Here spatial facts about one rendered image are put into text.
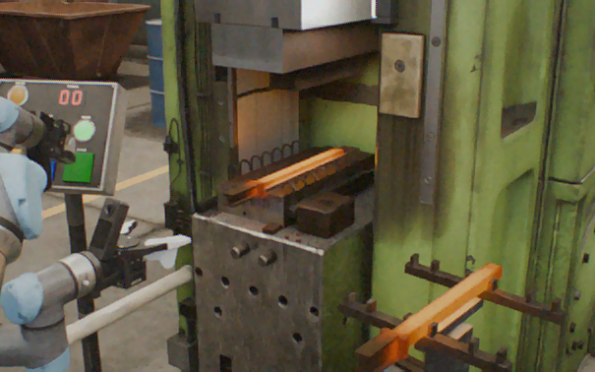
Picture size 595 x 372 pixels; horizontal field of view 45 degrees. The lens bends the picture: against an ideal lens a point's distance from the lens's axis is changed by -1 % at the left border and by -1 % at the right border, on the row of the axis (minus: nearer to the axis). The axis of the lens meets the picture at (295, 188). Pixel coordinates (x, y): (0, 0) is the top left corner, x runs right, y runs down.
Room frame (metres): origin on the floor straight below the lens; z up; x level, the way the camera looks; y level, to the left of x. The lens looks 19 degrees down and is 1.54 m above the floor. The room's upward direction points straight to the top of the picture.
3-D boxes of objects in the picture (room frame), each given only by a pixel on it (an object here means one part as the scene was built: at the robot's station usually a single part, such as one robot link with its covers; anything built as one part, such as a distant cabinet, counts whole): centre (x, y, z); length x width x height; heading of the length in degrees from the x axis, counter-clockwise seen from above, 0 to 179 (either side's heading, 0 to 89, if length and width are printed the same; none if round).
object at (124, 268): (1.22, 0.34, 0.97); 0.12 x 0.08 x 0.09; 145
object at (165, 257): (1.26, 0.24, 0.97); 0.09 x 0.03 x 0.06; 109
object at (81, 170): (1.71, 0.54, 1.01); 0.07 x 0.05 x 0.07; 80
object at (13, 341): (1.09, 0.45, 0.88); 0.11 x 0.08 x 0.11; 95
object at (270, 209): (1.76, -0.01, 0.96); 0.42 x 0.20 x 0.09; 145
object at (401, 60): (1.51, -0.22, 1.27); 0.09 x 0.02 x 0.17; 55
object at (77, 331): (1.72, 0.44, 0.62); 0.44 x 0.05 x 0.05; 145
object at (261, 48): (1.76, -0.01, 1.32); 0.42 x 0.20 x 0.10; 145
